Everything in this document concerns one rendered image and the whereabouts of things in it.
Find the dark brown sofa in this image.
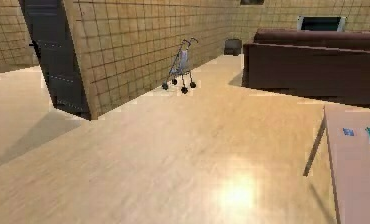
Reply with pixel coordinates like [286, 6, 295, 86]
[241, 27, 370, 106]

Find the grey folding stroller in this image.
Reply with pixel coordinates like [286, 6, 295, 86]
[161, 37, 200, 95]

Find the dark grey room door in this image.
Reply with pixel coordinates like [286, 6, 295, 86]
[18, 0, 92, 121]

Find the dark grey bin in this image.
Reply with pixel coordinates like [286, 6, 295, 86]
[223, 38, 243, 57]

